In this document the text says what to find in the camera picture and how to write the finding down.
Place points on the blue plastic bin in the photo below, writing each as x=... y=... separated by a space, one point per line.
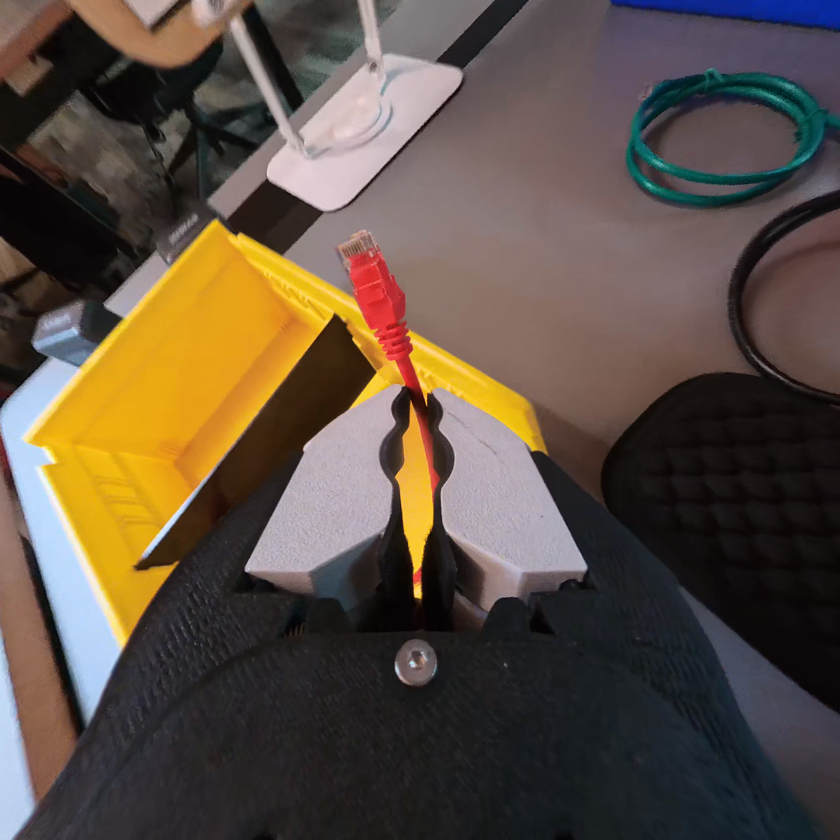
x=722 y=10

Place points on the dark grey box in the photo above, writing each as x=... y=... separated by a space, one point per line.
x=187 y=236

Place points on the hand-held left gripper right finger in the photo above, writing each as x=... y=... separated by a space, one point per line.
x=505 y=505

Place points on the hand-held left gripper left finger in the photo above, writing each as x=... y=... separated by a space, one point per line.
x=328 y=499

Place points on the white document stand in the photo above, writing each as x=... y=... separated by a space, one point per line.
x=367 y=131

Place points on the black office chair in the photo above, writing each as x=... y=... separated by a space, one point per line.
x=164 y=85

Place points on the black bin divider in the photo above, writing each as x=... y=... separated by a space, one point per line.
x=275 y=433

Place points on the grey desk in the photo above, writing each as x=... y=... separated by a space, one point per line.
x=525 y=197

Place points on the black padded wrist rest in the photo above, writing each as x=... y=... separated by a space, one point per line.
x=722 y=499

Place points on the yellow plastic bin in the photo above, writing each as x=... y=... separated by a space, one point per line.
x=197 y=367

